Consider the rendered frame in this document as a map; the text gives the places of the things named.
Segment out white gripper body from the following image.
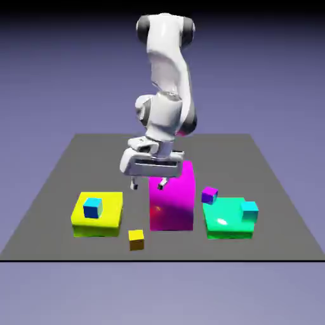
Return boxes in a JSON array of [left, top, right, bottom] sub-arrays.
[[119, 148, 185, 178]]

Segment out small blue cube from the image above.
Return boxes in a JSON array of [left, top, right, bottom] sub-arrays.
[[83, 197, 103, 220]]

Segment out small purple cube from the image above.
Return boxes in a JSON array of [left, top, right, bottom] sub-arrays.
[[201, 186, 219, 206]]

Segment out small yellow cube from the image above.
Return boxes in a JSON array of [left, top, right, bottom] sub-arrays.
[[128, 229, 145, 251]]

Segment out small cyan cube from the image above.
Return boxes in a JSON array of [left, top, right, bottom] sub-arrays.
[[240, 201, 260, 223]]

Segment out large magenta box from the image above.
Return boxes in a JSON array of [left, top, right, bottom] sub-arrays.
[[149, 160, 196, 232]]

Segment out large yellow box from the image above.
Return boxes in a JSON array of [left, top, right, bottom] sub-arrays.
[[70, 191, 124, 239]]

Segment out large green box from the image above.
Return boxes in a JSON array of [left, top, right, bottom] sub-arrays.
[[202, 197, 256, 240]]

